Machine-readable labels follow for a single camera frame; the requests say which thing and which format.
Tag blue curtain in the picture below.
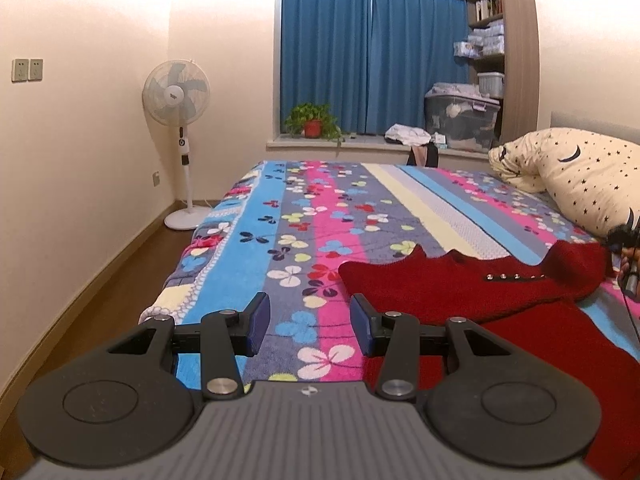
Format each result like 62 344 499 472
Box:
281 0 471 137

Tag stack of white packets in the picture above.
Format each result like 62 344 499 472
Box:
452 22 505 59

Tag cream star print pillow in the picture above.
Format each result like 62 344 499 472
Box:
487 127 640 246

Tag wooden shelf unit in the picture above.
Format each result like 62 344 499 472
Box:
465 0 538 146

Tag floral striped blanket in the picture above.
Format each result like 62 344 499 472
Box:
139 160 640 480

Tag grey headboard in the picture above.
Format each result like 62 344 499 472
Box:
550 110 640 143

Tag red knitted sweater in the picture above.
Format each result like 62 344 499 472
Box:
338 240 640 480

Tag white standing fan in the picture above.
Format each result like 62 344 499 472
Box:
142 58 211 232

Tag row of books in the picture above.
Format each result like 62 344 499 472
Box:
475 0 502 23

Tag thin black cable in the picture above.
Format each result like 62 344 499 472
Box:
621 285 640 347

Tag potted green plant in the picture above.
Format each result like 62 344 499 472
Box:
284 102 346 148

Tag dark cloth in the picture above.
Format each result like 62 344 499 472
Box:
406 142 441 168

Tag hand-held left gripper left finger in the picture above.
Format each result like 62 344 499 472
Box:
107 291 271 401

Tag white crumpled clothes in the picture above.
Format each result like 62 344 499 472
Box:
384 123 432 145

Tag large clear storage bin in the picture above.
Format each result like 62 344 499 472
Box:
424 82 502 153

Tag white windowsill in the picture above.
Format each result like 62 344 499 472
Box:
266 134 493 163

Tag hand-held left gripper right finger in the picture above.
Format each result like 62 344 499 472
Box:
349 293 505 401

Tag small clear storage box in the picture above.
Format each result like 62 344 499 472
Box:
476 71 506 98

